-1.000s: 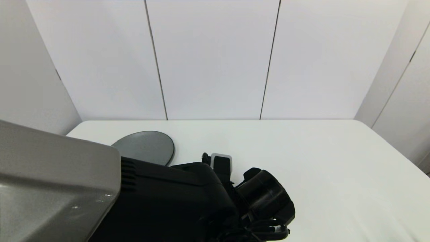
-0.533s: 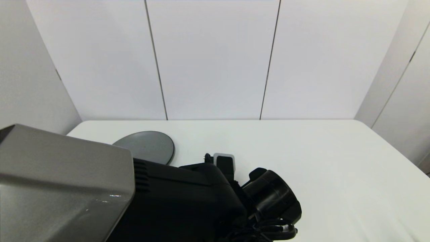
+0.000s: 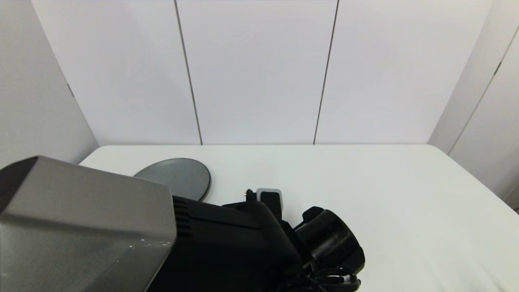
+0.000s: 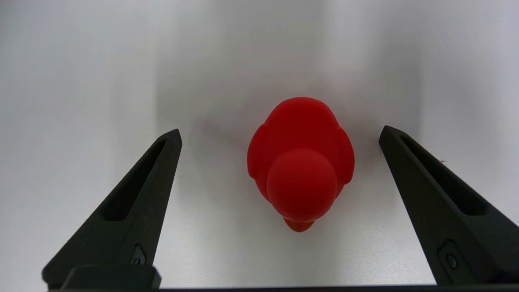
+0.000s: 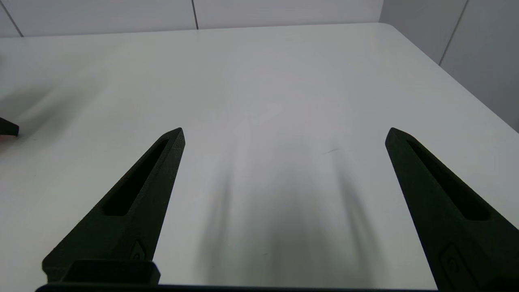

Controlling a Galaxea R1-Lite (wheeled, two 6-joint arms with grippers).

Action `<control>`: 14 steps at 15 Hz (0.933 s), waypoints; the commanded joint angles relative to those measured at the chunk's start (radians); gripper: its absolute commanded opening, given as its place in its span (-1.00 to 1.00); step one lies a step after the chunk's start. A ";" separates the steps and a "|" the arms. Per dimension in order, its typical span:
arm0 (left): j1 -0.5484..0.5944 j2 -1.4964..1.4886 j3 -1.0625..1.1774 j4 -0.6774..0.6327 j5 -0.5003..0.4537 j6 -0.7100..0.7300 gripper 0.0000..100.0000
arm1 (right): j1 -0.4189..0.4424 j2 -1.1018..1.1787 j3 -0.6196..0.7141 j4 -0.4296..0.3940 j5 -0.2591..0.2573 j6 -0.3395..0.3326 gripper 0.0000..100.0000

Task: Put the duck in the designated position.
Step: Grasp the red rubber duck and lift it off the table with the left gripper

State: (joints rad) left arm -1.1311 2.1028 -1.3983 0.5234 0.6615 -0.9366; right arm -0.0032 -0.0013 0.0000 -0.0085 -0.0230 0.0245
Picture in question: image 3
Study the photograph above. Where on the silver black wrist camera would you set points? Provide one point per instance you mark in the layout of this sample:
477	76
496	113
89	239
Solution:
270	198

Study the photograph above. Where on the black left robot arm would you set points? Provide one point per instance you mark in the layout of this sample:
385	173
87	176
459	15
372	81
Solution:
121	235

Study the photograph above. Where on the round dark gray plate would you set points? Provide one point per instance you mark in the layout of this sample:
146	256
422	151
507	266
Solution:
182	176

